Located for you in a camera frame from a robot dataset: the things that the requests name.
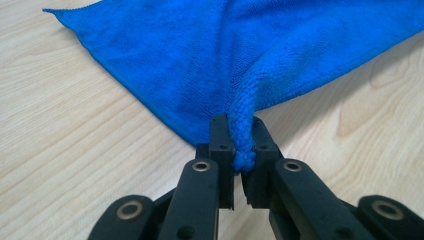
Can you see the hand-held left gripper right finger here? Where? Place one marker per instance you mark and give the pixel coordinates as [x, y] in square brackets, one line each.
[293, 196]

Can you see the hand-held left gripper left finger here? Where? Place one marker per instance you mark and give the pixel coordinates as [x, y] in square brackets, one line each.
[200, 186]

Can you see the blue microfibre cloth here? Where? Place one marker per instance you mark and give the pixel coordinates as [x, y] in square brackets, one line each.
[200, 66]

